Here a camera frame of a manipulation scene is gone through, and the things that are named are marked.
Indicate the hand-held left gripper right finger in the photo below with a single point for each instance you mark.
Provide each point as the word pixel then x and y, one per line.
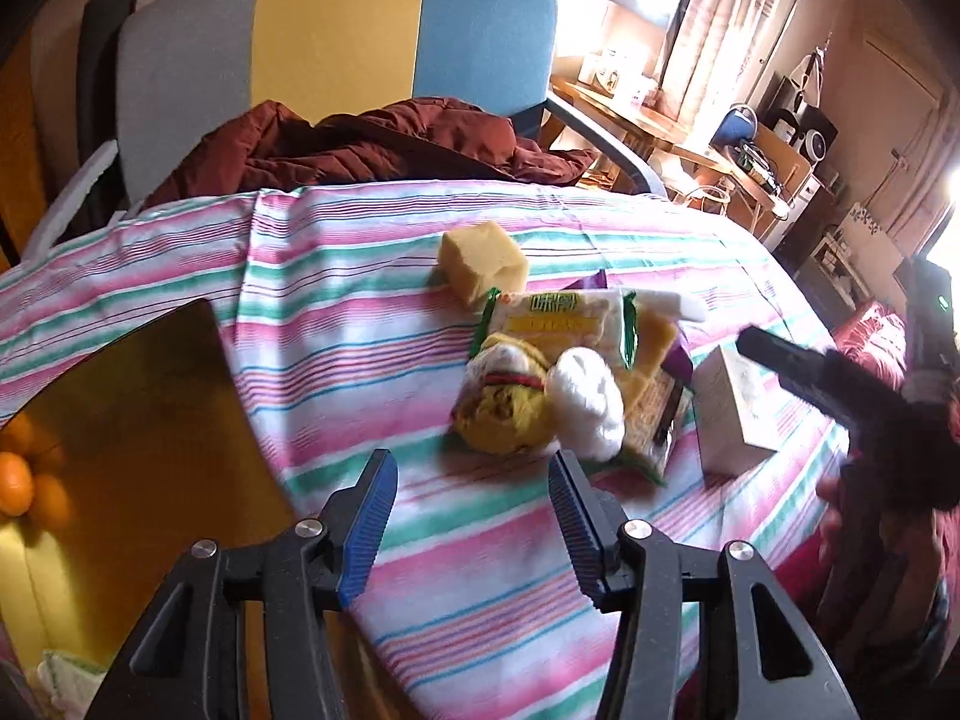
pixel 574 525

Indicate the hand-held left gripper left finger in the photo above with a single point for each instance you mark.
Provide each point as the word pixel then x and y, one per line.
pixel 367 532

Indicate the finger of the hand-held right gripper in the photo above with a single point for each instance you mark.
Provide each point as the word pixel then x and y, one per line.
pixel 787 364

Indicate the white cardboard box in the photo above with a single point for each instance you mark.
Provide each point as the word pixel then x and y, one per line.
pixel 735 412

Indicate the white cotton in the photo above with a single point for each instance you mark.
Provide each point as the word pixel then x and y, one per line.
pixel 589 401

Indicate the white plastic packet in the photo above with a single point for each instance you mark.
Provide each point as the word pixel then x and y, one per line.
pixel 675 305

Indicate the yellow plush toy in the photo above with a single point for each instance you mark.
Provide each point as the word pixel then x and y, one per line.
pixel 499 409

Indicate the cracker packet with yellow label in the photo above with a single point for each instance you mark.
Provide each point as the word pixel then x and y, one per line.
pixel 555 322

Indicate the red box with gold lining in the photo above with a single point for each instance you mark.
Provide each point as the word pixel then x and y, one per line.
pixel 150 420

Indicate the yellow sponge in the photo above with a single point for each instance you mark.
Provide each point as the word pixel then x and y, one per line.
pixel 480 259

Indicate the person's right hand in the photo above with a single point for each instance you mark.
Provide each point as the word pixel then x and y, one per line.
pixel 831 510

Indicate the cracker packet with brown label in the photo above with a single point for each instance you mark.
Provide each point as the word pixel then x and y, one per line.
pixel 656 420

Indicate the black stereo speaker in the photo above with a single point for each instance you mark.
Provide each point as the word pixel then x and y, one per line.
pixel 806 127

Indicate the blue bag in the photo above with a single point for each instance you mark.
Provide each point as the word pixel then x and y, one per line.
pixel 735 127

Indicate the striped cloth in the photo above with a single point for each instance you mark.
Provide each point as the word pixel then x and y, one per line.
pixel 337 262

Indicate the wooden desk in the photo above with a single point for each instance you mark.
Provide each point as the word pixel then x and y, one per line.
pixel 645 124

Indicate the white carton with pink label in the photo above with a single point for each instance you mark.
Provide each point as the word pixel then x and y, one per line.
pixel 640 86

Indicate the pale green cloth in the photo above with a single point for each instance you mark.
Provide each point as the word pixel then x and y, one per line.
pixel 71 669

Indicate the white tub with label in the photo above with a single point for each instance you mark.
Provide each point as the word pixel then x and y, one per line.
pixel 609 71

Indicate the patterned curtain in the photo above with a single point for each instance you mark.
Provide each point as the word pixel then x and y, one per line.
pixel 731 22

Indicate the orange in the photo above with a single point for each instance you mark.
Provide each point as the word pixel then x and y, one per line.
pixel 11 484

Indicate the maroon jacket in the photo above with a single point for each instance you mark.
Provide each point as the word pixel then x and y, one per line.
pixel 375 146

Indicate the grey yellow blue chair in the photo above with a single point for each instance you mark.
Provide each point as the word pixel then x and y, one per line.
pixel 337 37

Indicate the wooden cabinet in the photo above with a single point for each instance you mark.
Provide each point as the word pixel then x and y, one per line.
pixel 19 165

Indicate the black chair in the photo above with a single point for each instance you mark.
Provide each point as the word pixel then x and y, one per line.
pixel 101 67

